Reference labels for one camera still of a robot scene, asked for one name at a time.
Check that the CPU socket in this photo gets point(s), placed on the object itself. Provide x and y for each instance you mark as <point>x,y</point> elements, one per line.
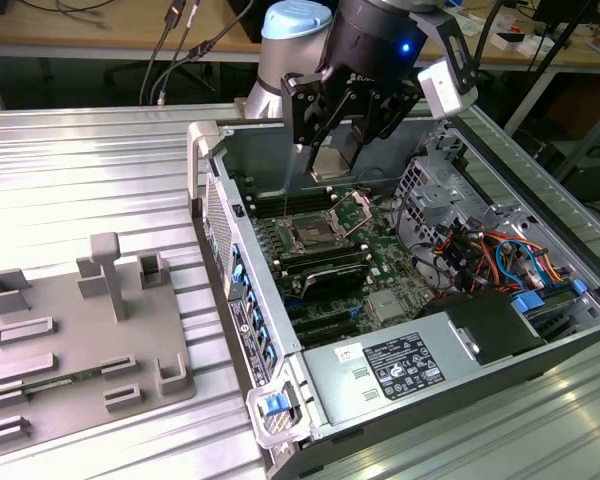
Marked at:
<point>312,232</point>

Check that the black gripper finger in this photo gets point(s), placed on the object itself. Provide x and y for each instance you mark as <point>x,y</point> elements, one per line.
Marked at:
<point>380,115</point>
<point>300,110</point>

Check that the open black PC case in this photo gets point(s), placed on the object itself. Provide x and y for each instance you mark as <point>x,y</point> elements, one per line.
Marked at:
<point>430,432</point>

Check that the black computer tower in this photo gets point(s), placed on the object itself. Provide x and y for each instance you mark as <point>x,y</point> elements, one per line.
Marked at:
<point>590,175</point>

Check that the white box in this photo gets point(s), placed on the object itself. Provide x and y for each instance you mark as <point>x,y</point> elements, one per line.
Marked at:
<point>522,44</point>

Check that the green RAM stick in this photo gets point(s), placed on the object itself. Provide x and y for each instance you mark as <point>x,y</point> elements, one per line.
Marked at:
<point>55,382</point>

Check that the blue case latch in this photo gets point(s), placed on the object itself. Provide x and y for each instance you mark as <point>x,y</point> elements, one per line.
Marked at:
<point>272,406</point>

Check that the green motherboard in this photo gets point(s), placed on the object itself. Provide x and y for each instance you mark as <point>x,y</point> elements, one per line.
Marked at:
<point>395,265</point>

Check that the silver chipset heatsink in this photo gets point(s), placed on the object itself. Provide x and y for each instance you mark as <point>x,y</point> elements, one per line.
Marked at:
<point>386,305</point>

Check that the perforated metal drive cage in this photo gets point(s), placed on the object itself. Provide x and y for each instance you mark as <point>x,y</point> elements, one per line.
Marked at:
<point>430,185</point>

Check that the blue disk carrier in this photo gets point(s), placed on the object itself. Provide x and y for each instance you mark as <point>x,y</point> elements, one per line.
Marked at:
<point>527,302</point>

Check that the grey parts rack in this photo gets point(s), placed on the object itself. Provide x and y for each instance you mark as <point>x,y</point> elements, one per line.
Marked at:
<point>80,340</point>

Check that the black drive cover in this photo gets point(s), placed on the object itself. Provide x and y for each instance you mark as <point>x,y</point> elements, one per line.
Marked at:
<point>485,325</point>

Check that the black graphics card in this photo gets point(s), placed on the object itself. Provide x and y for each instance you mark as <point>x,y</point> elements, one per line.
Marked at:
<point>335,280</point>

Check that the black RAM slot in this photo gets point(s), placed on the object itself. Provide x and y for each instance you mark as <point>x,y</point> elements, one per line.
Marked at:
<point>320,251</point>
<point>290,200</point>

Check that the black stand pole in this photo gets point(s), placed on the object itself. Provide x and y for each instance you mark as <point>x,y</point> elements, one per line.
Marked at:
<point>555,40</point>

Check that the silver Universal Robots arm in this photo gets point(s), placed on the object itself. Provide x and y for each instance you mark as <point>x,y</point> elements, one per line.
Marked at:
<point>275,55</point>

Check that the wooden desk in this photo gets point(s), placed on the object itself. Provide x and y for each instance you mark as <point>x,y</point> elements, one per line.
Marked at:
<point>105,35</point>

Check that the silver CPU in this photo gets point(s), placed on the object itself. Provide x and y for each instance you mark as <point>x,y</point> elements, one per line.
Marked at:
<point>330,165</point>

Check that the thin locking lever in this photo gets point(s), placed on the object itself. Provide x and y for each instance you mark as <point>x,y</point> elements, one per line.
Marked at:
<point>286,200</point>

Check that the grey power supply unit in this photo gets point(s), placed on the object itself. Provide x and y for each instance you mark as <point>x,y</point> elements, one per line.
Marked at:
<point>340,380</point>

